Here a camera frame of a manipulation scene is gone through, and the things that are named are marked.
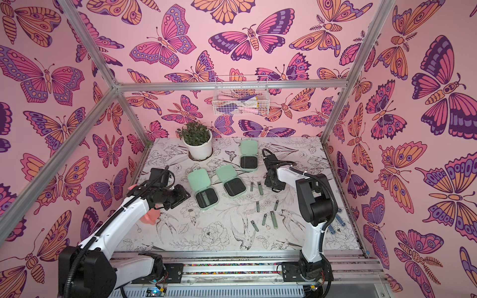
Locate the green case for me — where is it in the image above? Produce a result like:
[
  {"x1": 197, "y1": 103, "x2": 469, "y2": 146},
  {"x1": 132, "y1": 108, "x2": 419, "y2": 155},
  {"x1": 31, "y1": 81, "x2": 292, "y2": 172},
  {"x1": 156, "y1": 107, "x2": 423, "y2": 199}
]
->
[
  {"x1": 240, "y1": 140, "x2": 258, "y2": 171},
  {"x1": 187, "y1": 168, "x2": 219, "y2": 211},
  {"x1": 216, "y1": 165, "x2": 247, "y2": 198}
]

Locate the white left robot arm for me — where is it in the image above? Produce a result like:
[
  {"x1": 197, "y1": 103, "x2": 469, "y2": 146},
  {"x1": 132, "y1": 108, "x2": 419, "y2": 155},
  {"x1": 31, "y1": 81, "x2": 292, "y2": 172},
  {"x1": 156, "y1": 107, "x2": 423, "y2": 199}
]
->
[{"x1": 58, "y1": 168, "x2": 191, "y2": 298}]

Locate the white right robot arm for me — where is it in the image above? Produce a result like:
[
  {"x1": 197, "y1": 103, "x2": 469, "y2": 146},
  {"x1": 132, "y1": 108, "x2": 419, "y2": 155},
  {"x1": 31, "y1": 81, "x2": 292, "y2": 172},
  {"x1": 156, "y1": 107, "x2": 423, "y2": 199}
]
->
[{"x1": 262, "y1": 149, "x2": 338, "y2": 281}]

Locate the green nail tool upper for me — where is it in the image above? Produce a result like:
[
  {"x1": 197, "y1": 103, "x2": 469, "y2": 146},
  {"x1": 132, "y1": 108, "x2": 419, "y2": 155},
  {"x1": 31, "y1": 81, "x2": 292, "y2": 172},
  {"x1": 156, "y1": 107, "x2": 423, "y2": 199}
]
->
[{"x1": 257, "y1": 182, "x2": 264, "y2": 196}]

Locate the green nail clipper long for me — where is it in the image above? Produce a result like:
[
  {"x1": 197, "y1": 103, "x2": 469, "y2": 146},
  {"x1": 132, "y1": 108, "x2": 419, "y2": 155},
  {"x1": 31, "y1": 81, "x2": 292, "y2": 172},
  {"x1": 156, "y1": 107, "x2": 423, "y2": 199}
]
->
[{"x1": 270, "y1": 211, "x2": 278, "y2": 229}]

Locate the green nail clipper small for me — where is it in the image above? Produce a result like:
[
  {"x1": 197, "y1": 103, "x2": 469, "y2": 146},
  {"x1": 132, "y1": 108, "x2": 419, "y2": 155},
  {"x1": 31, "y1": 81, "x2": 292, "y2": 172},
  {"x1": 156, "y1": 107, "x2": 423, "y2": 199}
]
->
[{"x1": 250, "y1": 221, "x2": 259, "y2": 232}]

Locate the pink plastic toy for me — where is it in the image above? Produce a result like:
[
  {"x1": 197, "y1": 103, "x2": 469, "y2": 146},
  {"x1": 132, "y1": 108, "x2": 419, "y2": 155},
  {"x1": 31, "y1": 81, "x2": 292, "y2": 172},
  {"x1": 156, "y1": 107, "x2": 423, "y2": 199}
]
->
[{"x1": 127, "y1": 185, "x2": 161, "y2": 225}]

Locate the potted green plant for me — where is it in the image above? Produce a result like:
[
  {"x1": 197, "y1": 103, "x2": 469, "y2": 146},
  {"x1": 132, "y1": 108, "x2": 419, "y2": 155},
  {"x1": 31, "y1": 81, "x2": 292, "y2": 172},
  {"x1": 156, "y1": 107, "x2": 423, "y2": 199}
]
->
[{"x1": 176, "y1": 122, "x2": 213, "y2": 161}]

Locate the blue knit glove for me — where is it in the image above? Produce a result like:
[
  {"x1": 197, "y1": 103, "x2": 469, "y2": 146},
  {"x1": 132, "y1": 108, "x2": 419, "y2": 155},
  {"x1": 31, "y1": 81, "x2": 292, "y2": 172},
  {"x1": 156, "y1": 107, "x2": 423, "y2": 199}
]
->
[{"x1": 327, "y1": 214, "x2": 346, "y2": 235}]

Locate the white wire wall basket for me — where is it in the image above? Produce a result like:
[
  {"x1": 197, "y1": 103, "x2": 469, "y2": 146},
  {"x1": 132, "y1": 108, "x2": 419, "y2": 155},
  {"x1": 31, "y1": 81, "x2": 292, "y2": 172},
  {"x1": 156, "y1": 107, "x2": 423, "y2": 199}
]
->
[{"x1": 211, "y1": 75, "x2": 270, "y2": 116}]

